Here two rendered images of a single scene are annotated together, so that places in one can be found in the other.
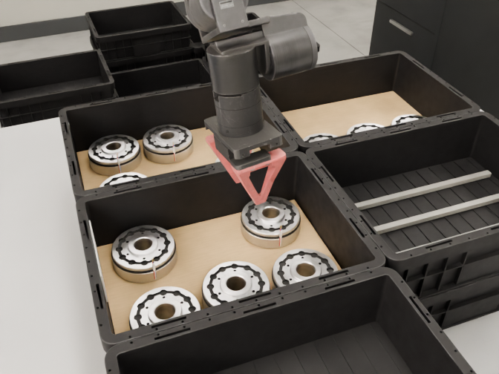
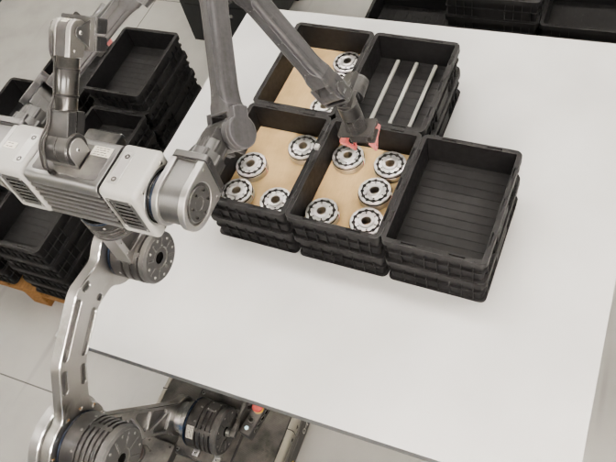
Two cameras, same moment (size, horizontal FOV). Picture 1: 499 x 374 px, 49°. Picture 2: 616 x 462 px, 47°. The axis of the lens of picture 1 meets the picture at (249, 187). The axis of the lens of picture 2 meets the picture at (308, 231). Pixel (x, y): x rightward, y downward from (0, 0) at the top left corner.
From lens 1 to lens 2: 1.45 m
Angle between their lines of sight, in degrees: 26
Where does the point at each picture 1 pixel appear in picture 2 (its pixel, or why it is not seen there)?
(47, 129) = not seen: hidden behind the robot
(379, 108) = not seen: hidden behind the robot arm
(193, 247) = (333, 195)
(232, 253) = (350, 184)
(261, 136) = (370, 125)
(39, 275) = (263, 276)
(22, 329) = (292, 295)
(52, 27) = not seen: outside the picture
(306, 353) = (421, 190)
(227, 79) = (355, 115)
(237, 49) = (353, 102)
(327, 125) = (302, 93)
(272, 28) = (352, 84)
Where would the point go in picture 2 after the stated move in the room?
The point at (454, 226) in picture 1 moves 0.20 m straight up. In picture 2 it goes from (412, 98) to (407, 53)
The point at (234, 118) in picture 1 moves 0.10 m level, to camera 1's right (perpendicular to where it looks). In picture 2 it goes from (360, 126) to (384, 103)
